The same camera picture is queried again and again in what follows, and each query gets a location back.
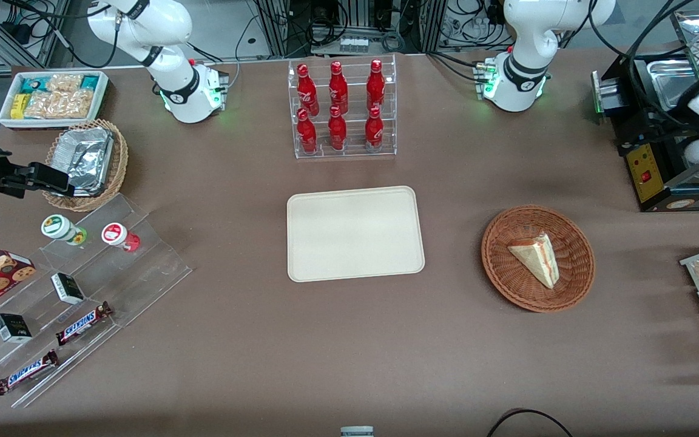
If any large clear cracker bag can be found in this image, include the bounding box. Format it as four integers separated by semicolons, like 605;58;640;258
24;89;96;120

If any red lidded white cup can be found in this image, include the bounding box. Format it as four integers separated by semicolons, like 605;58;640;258
101;223;141;253

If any aluminium foil container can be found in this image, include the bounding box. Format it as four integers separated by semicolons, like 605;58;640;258
50;127;114;197

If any green lidded white cup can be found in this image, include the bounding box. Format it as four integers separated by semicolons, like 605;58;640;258
41;214;88;246

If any steel warmer pan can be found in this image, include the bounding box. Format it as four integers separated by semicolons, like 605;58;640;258
647;59;699;111

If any light oval wicker basket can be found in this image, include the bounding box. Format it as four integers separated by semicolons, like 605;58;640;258
41;118;129;212

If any clear acrylic bottle rack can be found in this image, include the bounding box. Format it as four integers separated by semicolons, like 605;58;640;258
287;53;397;160

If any brown Snickers bar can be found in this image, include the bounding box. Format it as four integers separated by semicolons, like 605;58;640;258
0;349;59;396
55;301;114;347

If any beige plastic serving tray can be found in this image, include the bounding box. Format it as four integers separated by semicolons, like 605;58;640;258
286;185;426;283

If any black floor cable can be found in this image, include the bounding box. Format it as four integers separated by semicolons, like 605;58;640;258
485;408;575;437

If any triangular sandwich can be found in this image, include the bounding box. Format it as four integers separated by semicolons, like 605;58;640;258
507;232;561;290

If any clear acrylic stepped stand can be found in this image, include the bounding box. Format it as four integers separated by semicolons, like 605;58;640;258
0;193;193;409

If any small black carton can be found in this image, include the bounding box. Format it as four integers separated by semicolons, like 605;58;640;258
50;273;86;305
0;313;33;344

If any red cola bottle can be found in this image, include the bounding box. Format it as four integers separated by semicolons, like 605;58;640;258
366;59;387;112
328;61;350;115
296;63;320;116
327;106;348;152
364;106;385;153
295;108;319;154

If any brown round wicker basket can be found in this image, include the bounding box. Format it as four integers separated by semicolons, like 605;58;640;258
481;205;596;314

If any black food warmer machine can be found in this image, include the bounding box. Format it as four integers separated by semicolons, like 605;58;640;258
591;8;699;213

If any small clear cracker bag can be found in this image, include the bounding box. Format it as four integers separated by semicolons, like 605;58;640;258
46;73;84;92

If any white rectangular snack bin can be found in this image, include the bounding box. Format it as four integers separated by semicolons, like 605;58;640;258
0;70;110;130

